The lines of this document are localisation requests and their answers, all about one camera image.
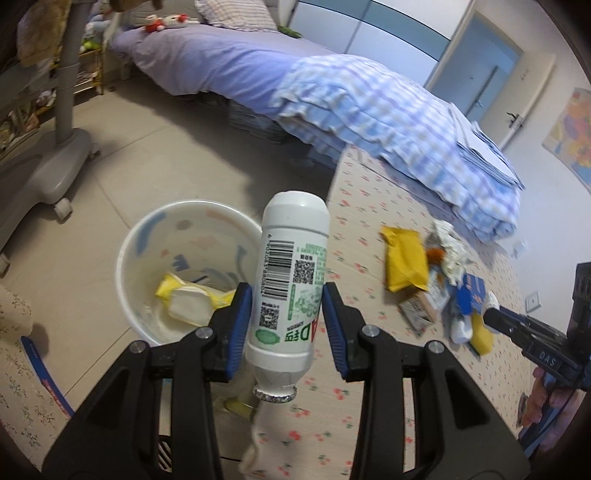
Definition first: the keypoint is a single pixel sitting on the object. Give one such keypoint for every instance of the plaid blue blanket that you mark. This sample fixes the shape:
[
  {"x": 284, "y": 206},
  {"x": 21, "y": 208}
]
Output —
[{"x": 378, "y": 129}]

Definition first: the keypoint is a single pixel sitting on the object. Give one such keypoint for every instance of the white plastic bottle green label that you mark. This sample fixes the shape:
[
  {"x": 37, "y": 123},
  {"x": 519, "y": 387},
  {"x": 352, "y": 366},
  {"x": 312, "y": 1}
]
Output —
[{"x": 286, "y": 249}]

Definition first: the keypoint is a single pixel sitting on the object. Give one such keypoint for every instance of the crumpled white tissue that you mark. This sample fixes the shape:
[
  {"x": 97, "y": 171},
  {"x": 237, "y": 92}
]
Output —
[{"x": 452, "y": 249}]

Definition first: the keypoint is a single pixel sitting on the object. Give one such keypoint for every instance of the small printed carton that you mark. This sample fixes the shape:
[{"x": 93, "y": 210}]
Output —
[{"x": 422, "y": 311}]

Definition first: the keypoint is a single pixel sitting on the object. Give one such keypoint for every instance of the white plastic bucket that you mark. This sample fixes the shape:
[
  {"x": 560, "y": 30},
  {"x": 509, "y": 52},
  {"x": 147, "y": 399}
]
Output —
[{"x": 184, "y": 230}]

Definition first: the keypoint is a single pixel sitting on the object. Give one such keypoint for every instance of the shelf of plush toys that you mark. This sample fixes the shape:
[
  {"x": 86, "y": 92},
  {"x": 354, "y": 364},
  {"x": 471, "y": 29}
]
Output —
[{"x": 92, "y": 50}]

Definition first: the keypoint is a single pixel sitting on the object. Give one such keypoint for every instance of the grey desk stand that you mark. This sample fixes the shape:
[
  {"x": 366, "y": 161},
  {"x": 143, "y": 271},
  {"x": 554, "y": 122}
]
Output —
[{"x": 51, "y": 157}]

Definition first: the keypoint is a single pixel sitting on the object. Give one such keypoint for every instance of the yellow wet wipes packet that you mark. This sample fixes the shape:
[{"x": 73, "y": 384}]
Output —
[{"x": 184, "y": 302}]

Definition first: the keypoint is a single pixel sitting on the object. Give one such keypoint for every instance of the floral print cloth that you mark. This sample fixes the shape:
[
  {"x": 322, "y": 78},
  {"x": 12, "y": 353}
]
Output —
[{"x": 23, "y": 387}]

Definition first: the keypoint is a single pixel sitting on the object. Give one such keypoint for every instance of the purple sheet bed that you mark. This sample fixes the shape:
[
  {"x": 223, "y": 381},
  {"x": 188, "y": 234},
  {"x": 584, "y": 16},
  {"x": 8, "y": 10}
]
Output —
[{"x": 207, "y": 60}]

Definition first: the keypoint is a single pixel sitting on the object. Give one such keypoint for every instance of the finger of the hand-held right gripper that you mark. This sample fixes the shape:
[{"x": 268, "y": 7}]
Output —
[{"x": 505, "y": 321}]

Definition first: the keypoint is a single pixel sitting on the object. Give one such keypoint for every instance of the orange peel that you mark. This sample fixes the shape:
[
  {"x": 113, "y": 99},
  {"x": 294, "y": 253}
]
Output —
[{"x": 435, "y": 254}]

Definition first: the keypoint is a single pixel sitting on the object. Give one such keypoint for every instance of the yellow plastic packet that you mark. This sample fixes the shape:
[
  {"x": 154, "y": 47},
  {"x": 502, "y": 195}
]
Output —
[{"x": 406, "y": 258}]

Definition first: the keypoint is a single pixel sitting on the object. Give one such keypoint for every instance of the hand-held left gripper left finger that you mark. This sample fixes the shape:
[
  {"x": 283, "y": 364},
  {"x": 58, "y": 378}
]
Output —
[{"x": 240, "y": 325}]

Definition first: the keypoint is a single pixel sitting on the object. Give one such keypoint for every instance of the folded striped cloth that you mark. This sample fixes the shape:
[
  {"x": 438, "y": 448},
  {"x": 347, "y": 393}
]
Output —
[{"x": 485, "y": 147}]

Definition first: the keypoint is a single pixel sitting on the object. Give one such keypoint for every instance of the storage crates under bed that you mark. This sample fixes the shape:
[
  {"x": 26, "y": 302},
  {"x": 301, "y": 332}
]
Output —
[{"x": 254, "y": 122}]

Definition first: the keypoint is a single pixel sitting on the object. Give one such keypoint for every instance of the plaid pillow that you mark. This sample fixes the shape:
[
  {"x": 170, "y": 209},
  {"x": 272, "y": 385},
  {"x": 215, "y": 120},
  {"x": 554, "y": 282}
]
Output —
[{"x": 235, "y": 14}]

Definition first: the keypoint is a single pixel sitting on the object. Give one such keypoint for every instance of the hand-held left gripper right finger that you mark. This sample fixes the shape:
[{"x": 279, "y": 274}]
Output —
[{"x": 330, "y": 325}]

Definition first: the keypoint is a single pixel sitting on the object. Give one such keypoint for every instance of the white crumpled wrapper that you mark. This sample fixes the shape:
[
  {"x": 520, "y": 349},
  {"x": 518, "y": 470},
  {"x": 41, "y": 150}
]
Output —
[{"x": 461, "y": 330}]

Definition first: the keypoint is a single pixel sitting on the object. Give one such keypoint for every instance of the cherry print bed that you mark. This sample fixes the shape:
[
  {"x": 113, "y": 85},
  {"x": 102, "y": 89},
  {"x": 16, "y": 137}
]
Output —
[{"x": 369, "y": 350}]

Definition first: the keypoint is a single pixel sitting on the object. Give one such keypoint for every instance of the blue and white wardrobe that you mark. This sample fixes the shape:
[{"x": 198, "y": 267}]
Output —
[{"x": 369, "y": 32}]

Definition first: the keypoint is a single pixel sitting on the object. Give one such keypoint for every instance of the dark round disc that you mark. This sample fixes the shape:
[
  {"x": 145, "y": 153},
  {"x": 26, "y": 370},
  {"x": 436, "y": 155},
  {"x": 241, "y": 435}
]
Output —
[{"x": 522, "y": 410}]

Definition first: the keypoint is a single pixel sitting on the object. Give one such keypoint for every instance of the white door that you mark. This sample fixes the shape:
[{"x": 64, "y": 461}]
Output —
[{"x": 526, "y": 97}]

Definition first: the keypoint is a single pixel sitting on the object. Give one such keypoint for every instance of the blue and white wrapper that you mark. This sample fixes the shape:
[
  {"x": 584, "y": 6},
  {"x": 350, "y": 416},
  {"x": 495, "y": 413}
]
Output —
[{"x": 473, "y": 295}]

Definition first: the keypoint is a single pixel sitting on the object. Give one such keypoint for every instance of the brown teddy bear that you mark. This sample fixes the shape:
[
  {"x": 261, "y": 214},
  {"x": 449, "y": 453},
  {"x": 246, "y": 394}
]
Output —
[{"x": 39, "y": 32}]

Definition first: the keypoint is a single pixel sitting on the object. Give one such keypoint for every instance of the wall map poster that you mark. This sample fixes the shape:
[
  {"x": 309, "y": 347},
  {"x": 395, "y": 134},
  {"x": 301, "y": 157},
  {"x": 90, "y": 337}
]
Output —
[{"x": 572, "y": 134}]

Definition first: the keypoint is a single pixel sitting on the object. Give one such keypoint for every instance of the red and white plush toy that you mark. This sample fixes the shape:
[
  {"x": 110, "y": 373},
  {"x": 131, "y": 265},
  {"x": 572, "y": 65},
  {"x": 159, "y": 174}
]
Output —
[{"x": 164, "y": 22}]

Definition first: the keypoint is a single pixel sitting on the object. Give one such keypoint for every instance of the square wall panel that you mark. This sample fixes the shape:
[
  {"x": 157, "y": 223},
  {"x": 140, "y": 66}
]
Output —
[{"x": 534, "y": 301}]

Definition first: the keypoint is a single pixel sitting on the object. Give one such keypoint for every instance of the wall socket with plug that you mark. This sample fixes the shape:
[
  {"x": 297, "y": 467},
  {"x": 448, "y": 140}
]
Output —
[{"x": 518, "y": 249}]

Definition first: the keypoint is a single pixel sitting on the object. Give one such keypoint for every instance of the small yellow wrapper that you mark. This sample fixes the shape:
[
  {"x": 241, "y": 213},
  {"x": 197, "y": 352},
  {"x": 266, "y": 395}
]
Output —
[{"x": 482, "y": 337}]

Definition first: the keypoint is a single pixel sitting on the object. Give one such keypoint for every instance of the person's right hand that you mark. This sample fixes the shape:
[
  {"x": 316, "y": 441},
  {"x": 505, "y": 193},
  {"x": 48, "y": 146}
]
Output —
[{"x": 539, "y": 392}]

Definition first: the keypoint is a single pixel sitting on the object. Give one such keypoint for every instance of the green plush toy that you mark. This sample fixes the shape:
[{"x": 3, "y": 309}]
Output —
[{"x": 288, "y": 31}]

